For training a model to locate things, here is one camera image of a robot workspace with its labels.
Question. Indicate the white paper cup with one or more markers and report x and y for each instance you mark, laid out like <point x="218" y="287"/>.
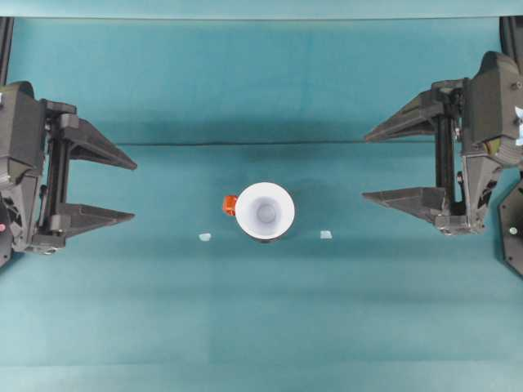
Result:
<point x="265" y="210"/>

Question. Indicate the small white scrap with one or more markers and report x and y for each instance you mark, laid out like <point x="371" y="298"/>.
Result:
<point x="326" y="234"/>
<point x="204" y="236"/>

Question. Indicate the black frame rail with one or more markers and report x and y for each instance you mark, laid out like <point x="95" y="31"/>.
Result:
<point x="512" y="34"/>
<point x="5" y="49"/>

